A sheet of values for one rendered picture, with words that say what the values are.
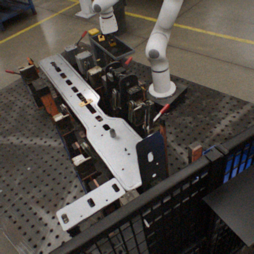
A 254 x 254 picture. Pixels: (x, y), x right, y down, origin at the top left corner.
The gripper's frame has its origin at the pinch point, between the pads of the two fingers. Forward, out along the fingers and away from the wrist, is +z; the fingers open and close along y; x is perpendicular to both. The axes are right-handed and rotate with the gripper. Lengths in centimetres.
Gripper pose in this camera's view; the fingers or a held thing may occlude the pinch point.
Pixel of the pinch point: (111, 39)
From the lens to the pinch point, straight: 184.3
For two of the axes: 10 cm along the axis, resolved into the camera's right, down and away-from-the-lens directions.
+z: 1.4, 7.0, 7.0
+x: 2.8, 6.5, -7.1
